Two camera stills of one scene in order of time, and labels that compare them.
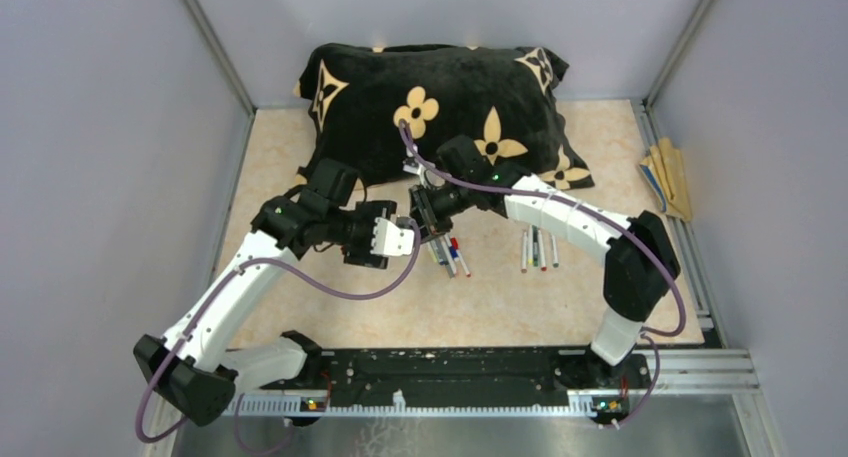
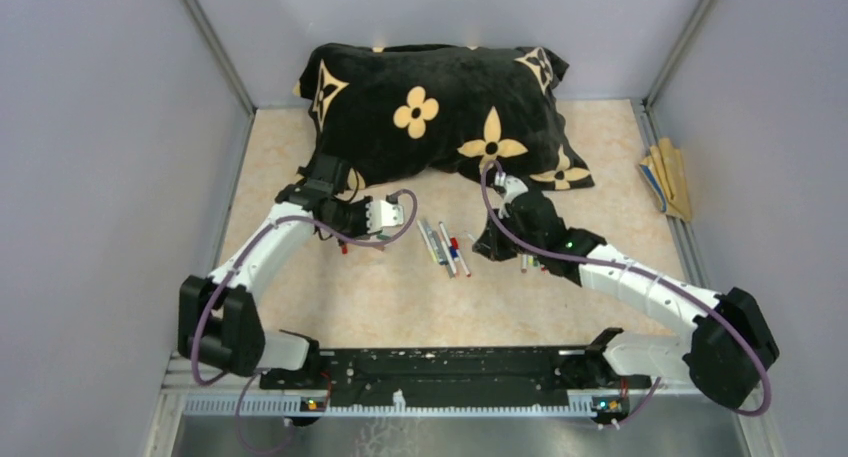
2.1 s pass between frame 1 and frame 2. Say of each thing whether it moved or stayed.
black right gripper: moved
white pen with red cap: stayed
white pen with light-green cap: stayed
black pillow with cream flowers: stayed
